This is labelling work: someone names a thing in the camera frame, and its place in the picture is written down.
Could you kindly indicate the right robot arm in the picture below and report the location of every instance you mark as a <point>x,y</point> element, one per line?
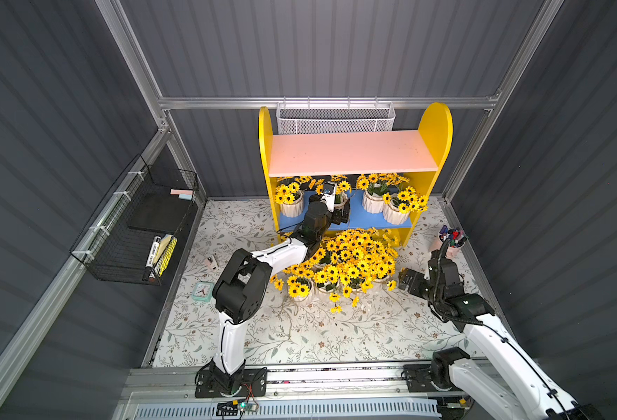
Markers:
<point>525,391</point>

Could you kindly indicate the green circuit board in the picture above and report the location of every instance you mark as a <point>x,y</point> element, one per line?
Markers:
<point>235,408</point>

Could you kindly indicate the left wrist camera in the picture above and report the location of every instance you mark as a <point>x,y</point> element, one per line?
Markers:
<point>329,195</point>

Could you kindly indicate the yellow wooden shelf unit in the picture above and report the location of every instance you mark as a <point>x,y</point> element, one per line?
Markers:
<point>419,155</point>

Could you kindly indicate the floral patterned table mat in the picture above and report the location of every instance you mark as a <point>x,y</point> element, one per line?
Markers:
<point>385,326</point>

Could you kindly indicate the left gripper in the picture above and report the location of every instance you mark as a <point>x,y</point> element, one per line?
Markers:
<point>340,211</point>

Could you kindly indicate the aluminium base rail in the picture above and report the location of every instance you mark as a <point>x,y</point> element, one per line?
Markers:
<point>334,390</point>

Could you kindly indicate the white mesh desk tray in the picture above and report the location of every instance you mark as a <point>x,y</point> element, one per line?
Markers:
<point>297,120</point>

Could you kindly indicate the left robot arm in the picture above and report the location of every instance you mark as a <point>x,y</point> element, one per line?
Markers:
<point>238,295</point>

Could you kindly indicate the yellow item in basket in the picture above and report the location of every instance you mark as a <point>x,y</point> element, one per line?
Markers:
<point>163,254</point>

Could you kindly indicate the white marker in basket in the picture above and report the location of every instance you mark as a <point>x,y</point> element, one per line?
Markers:
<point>153,252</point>

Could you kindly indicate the small pink white object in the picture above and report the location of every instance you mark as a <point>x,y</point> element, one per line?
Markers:
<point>211,262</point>

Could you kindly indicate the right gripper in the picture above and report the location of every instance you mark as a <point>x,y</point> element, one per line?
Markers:
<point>408,280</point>

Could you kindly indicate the pink sticky notes pad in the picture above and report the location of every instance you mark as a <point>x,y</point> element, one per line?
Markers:
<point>183,194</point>

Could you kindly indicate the pink bucket with pens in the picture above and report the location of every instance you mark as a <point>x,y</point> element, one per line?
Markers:
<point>455,238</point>

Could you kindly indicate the black wire wall basket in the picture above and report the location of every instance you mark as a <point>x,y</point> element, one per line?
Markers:
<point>115,247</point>

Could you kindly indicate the small teal alarm clock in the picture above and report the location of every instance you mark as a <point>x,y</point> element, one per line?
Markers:
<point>202,291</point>

